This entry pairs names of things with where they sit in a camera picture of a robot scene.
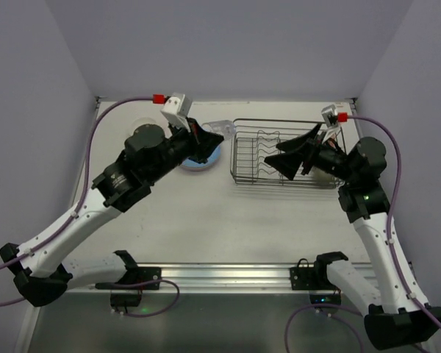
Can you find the blue plate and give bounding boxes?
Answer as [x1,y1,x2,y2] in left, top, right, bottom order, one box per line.
[180,146,221,171]

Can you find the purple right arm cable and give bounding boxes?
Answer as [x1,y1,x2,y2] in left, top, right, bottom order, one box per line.
[284,112,441,353]

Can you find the black base bracket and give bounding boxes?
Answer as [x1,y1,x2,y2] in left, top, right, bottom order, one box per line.
[289,258,335,290]
[95,250,161,290]

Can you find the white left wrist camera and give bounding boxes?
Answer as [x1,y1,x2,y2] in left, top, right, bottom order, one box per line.
[160,93,193,130]

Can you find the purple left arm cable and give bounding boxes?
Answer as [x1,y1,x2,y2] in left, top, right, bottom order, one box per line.
[0,93,168,307]

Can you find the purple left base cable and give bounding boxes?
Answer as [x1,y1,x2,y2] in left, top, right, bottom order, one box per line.
[110,277,181,318]

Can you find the grey green mug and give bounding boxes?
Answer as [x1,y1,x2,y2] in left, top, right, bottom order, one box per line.
[312,168,334,184]

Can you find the aluminium mounting rail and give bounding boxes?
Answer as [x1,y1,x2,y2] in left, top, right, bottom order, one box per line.
[34,261,420,295]

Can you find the black left base bracket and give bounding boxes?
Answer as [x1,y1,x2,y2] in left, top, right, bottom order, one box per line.
[95,250,161,290]

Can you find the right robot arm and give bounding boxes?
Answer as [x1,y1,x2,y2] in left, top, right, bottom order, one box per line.
[265,125,441,351]

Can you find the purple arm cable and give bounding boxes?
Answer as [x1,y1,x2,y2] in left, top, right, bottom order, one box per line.
[0,93,168,307]
[284,112,441,353]

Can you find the orange bowl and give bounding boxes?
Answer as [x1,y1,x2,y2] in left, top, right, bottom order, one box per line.
[131,117,157,132]

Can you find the black right base bracket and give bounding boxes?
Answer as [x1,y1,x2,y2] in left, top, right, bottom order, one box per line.
[289,258,335,290]

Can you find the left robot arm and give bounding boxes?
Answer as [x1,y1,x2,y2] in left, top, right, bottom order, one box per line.
[0,118,224,307]

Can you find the clear glass tumbler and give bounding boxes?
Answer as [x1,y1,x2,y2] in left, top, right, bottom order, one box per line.
[201,120,236,141]

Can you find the dark wire dish rack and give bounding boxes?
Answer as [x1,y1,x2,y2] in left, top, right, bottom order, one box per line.
[230,118,343,189]

